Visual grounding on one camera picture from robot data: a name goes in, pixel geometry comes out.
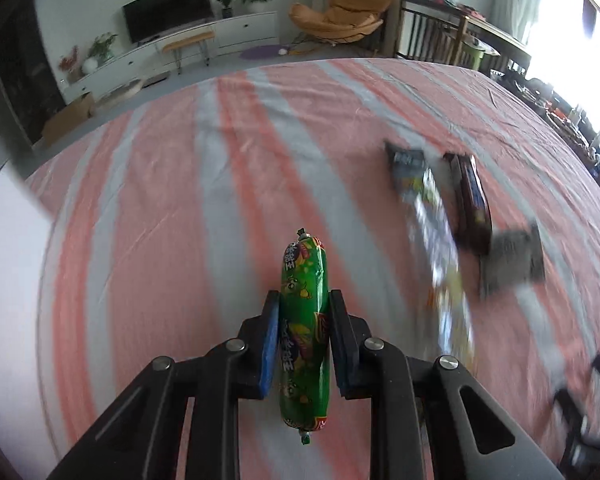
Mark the green sausage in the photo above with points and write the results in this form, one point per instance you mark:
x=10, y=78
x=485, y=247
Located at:
x=302, y=285

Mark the black snack packet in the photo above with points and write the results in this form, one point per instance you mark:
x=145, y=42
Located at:
x=405, y=165

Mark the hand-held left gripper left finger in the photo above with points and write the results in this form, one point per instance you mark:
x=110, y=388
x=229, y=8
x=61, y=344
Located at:
x=270, y=345

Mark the small green potted plant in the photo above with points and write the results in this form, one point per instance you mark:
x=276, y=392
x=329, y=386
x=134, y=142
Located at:
x=225, y=2

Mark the orange lounge chair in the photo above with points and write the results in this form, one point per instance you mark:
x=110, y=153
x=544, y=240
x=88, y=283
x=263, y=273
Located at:
x=340, y=15

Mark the orange grey striped cloth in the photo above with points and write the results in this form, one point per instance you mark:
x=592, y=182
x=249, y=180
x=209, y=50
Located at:
x=180, y=185

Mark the black television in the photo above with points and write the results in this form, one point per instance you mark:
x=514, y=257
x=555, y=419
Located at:
x=167, y=7

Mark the plant in white vase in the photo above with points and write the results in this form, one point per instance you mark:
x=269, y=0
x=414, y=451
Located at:
x=100, y=50

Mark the wooden stool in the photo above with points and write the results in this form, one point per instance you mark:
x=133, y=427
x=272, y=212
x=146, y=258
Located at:
x=187, y=40

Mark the cardboard box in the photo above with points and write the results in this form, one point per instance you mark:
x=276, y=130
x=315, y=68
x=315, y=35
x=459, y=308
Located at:
x=67, y=117

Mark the cluttered side table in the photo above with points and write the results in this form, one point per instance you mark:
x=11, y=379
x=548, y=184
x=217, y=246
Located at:
x=570, y=115

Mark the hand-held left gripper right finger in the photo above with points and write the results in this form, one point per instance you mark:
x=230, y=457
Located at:
x=339, y=345

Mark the red flowers in vase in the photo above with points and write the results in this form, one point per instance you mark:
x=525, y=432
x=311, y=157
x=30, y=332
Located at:
x=70, y=62

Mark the grey snack packet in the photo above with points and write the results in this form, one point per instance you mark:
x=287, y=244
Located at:
x=512, y=260

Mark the long dark brown snack packet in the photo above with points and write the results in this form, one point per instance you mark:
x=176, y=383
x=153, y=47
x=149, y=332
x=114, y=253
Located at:
x=472, y=200

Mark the white sheet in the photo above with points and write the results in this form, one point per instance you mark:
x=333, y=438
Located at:
x=10, y=285

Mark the white television cabinet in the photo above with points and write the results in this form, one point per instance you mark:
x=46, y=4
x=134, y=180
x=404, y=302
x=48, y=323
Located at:
x=245, y=30

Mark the purple floor mat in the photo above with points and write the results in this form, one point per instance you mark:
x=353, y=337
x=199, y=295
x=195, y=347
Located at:
x=265, y=51

